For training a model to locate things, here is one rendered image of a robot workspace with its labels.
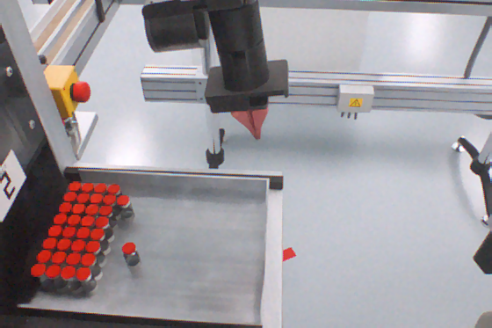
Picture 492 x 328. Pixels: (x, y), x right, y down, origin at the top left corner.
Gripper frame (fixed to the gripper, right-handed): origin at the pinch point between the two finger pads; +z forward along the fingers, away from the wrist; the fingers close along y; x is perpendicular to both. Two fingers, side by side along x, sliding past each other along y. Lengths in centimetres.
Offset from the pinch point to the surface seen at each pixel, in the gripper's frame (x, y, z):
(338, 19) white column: -144, -23, 63
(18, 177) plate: 4.2, 36.0, 1.5
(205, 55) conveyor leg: -87, 28, 40
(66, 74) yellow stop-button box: -18.7, 35.7, -1.1
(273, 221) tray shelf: 0.1, 0.2, 20.1
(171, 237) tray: 4.6, 16.4, 17.3
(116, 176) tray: -6.0, 27.5, 13.2
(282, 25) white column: -144, 3, 63
